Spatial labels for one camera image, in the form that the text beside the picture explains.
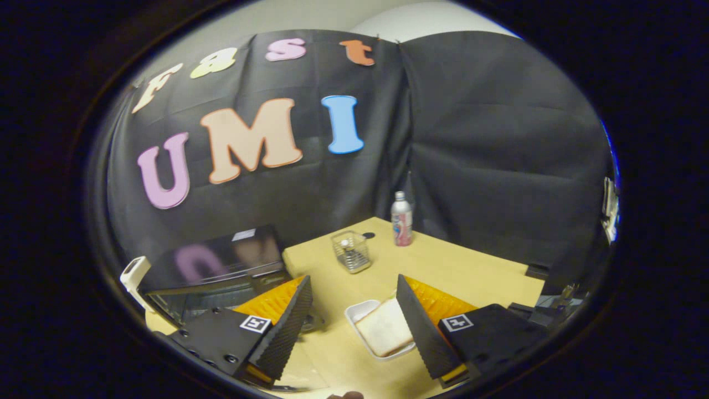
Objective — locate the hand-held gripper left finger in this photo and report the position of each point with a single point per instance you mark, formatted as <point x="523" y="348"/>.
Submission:
<point x="287" y="327"/>

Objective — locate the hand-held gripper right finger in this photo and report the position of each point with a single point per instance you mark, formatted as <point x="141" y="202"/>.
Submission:
<point x="420" y="327"/>

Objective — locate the sandwich with lettuce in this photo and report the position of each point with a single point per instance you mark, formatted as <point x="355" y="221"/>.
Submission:
<point x="382" y="330"/>

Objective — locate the black toaster oven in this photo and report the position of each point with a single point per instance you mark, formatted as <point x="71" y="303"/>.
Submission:
<point x="221" y="257"/>

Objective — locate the white bread toaster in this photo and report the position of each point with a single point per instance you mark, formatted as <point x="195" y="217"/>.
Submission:
<point x="133" y="277"/>

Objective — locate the white rectangular tray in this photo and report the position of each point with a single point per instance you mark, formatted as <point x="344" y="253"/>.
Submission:
<point x="357" y="311"/>

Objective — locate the pink label drink bottle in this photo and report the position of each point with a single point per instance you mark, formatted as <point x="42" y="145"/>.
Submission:
<point x="401" y="221"/>

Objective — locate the black table clamp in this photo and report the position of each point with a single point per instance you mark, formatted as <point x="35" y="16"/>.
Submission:
<point x="536" y="271"/>

